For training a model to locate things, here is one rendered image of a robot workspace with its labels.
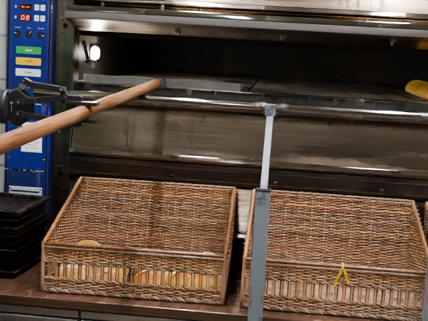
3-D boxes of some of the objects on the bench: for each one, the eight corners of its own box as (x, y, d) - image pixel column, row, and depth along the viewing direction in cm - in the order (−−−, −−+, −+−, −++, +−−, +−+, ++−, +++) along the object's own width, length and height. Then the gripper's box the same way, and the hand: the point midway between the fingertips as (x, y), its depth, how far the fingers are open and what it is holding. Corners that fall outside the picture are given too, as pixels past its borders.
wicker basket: (246, 264, 280) (250, 186, 276) (408, 277, 276) (416, 199, 271) (237, 309, 232) (242, 216, 228) (434, 325, 228) (443, 231, 224)
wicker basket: (76, 251, 285) (78, 174, 281) (234, 262, 281) (238, 185, 277) (36, 292, 237) (39, 200, 233) (226, 307, 233) (232, 214, 229)
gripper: (-1, 68, 179) (103, 75, 177) (-2, 139, 182) (100, 146, 179) (-14, 69, 172) (95, 76, 170) (-15, 142, 174) (92, 151, 172)
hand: (82, 111), depth 175 cm, fingers closed on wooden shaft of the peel, 3 cm apart
